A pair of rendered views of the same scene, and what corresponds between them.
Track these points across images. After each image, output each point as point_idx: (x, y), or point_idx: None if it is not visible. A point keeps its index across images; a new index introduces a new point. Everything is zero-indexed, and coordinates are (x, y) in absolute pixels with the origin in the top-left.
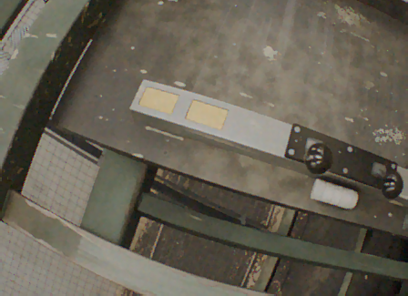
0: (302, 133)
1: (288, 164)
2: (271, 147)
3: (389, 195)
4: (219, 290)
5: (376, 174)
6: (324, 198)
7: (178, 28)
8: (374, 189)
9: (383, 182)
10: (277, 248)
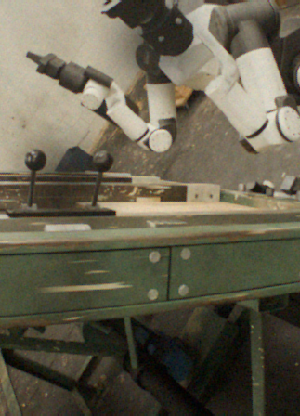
0: (16, 209)
1: (15, 228)
2: None
3: (104, 158)
4: (17, 233)
5: (92, 206)
6: (58, 229)
7: None
8: (99, 219)
9: (94, 158)
10: None
